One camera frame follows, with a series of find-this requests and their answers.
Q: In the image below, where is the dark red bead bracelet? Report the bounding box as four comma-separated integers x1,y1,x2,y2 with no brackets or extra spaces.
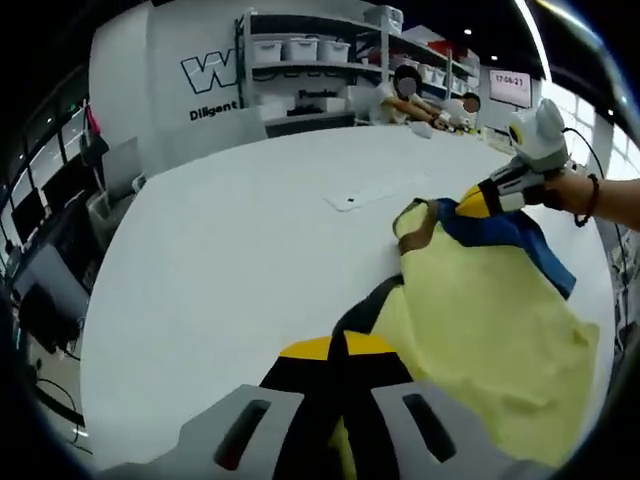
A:
573,172,601,229

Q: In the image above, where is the pink screen on stand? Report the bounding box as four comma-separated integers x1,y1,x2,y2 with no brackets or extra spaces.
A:
488,68,533,109

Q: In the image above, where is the white template sheet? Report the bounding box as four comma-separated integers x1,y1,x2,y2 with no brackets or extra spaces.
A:
323,172,432,214

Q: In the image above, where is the white storage bin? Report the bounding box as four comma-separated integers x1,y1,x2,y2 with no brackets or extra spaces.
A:
253,38,284,64
317,38,352,64
282,35,319,63

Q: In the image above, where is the grey metal shelf rack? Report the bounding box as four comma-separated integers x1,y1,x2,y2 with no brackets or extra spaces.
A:
234,7,482,127

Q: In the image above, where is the grey office chair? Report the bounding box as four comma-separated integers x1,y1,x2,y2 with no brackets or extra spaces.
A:
102,137,147,202

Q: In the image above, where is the hanging black and pink bag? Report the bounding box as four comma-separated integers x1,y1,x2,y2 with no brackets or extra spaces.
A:
79,102,111,167

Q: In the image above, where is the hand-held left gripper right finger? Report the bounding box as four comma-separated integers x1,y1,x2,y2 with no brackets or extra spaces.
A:
343,330,505,480

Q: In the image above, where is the person's right hand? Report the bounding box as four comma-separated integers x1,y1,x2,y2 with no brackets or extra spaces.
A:
542,171,590,216

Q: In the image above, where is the yellow garment with dark sleeves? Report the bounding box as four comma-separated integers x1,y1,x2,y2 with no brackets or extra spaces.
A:
324,196,601,480

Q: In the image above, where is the ceiling light strip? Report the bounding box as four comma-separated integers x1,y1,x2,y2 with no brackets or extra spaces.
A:
514,0,557,87

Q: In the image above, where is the black desktop monitor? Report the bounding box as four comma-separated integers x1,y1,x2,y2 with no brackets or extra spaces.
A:
39,167,106,226

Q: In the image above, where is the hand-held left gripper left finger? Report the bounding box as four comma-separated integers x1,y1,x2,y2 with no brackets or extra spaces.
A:
173,335,346,480

